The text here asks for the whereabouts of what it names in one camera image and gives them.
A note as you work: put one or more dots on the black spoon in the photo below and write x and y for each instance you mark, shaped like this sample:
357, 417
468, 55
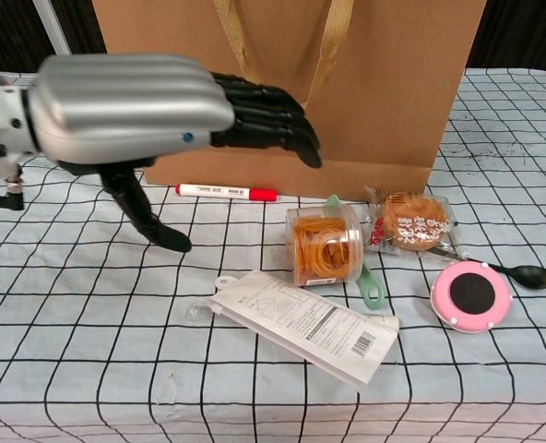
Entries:
533, 278

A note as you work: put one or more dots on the robot left five-finger hand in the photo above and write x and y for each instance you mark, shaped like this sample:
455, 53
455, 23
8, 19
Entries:
125, 106

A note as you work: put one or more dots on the light green brush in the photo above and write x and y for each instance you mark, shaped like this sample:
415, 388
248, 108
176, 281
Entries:
372, 288

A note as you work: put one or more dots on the checkered white tablecloth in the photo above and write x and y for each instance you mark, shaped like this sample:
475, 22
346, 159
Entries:
93, 323

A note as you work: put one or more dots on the pink tape roll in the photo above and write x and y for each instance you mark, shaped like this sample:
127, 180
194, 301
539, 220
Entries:
471, 295

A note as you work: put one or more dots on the white partition frame post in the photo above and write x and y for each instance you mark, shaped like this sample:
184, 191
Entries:
54, 27

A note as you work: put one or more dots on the round cake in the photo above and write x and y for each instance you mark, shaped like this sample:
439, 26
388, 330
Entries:
413, 223

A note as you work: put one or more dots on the brown paper bag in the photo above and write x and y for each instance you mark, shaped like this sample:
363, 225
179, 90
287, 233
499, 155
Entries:
383, 115

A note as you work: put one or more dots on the clear jar of rubber bands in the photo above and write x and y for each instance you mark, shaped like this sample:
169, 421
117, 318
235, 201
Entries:
324, 244

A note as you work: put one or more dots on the red and white marker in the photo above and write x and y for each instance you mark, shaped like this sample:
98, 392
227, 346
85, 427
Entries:
227, 191

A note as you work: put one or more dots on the white flat barcode package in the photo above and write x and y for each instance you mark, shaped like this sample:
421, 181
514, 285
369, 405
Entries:
310, 327

